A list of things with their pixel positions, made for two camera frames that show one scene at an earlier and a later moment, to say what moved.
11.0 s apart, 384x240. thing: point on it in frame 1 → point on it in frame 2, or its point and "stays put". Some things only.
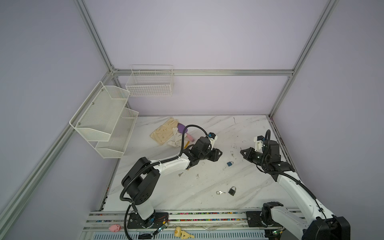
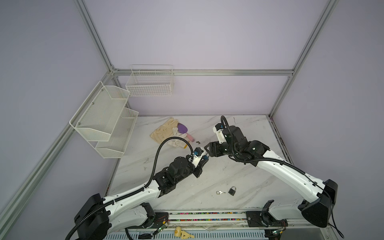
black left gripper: [215, 157] → [199, 168]
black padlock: [231, 191] stays put
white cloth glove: [177, 139] stays put
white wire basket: [150, 80] stays put
